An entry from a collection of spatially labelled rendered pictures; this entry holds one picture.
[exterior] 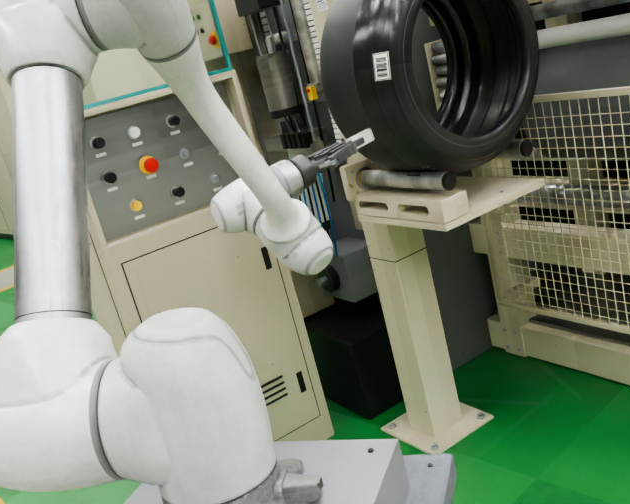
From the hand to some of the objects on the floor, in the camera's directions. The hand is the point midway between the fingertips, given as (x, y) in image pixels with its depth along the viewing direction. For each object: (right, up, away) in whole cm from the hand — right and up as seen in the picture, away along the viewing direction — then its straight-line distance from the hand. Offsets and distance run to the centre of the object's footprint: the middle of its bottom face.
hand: (360, 139), depth 169 cm
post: (+30, -84, +69) cm, 113 cm away
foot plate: (+30, -84, +69) cm, 113 cm away
